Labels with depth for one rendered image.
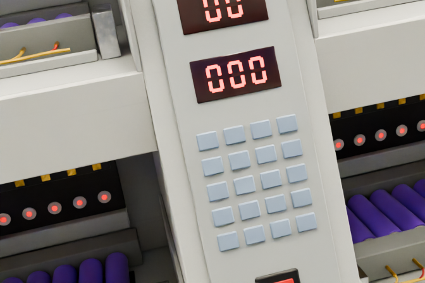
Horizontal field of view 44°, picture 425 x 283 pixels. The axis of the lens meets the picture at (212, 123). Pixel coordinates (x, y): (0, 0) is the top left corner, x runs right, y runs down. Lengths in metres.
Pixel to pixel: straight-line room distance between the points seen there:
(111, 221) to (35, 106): 0.20
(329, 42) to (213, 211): 0.11
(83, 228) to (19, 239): 0.05
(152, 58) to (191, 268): 0.11
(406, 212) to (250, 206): 0.19
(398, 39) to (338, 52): 0.04
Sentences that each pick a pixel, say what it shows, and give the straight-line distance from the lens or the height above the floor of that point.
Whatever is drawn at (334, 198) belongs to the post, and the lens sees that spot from 0.30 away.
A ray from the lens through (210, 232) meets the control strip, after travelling 0.28.
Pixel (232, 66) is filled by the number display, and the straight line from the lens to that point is 0.28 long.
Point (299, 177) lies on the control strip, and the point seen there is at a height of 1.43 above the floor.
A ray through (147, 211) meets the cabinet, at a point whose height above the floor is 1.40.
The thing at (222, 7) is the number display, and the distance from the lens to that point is 0.28.
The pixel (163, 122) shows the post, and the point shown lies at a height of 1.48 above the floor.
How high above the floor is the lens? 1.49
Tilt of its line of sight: 3 degrees down
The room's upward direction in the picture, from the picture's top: 11 degrees counter-clockwise
